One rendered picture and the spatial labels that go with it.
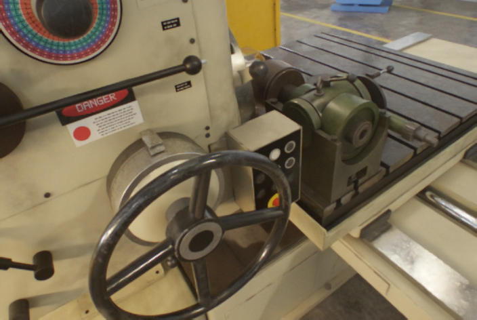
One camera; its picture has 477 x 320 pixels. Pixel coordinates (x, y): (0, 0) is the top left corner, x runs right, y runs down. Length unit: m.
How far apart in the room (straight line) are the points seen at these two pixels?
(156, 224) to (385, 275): 0.87
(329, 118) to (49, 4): 0.71
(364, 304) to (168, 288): 1.10
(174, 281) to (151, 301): 0.11
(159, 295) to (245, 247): 0.38
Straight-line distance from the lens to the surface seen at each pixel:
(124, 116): 0.62
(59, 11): 0.46
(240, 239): 1.41
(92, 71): 0.58
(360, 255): 1.29
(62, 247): 0.78
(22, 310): 0.85
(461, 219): 1.55
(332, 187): 0.97
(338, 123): 0.89
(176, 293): 1.34
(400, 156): 1.24
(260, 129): 0.73
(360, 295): 2.02
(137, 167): 0.59
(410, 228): 1.42
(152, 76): 0.55
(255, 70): 0.68
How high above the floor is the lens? 1.75
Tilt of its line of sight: 35 degrees down
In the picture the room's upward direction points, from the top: 7 degrees counter-clockwise
